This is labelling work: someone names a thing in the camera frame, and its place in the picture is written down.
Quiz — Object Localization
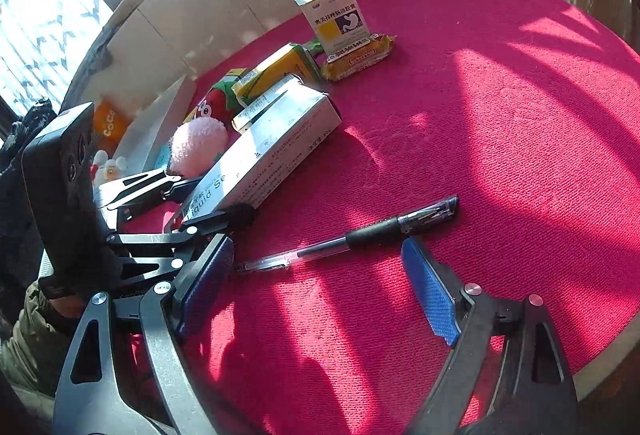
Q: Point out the orange paper cup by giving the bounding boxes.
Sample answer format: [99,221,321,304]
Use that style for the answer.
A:
[92,100,132,141]

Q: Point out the pink plush toy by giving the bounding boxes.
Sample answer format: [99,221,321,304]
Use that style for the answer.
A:
[170,119,230,178]

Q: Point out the window with metal grille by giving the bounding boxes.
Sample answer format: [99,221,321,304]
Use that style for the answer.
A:
[0,0,221,116]

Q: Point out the small white printed box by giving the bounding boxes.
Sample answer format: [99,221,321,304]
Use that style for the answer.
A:
[234,74,302,132]

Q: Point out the black gel pen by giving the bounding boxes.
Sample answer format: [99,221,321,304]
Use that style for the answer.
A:
[235,195,460,273]

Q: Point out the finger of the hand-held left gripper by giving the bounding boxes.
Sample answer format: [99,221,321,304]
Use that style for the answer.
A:
[95,168,201,211]
[105,202,256,288]

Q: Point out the long white sealant box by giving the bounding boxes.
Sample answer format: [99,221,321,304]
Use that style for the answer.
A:
[172,82,343,228]

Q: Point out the red packet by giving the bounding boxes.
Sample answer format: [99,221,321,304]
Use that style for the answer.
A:
[182,68,251,136]

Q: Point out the yellow red small box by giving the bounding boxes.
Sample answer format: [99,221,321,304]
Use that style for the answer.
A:
[320,32,397,82]

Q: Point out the blue white medicine box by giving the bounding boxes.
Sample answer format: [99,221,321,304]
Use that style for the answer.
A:
[294,0,372,53]

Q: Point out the yellow carton box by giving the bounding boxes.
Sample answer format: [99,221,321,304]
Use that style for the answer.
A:
[232,42,323,101]

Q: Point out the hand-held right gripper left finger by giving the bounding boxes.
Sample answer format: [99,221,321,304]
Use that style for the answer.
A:
[52,235,236,435]

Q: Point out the green snack packet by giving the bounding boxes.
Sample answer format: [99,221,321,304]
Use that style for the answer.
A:
[299,38,328,68]

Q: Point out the white toy figure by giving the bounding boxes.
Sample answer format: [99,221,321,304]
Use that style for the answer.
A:
[90,149,128,183]

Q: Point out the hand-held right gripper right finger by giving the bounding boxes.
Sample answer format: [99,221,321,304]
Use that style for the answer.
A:
[400,236,581,435]

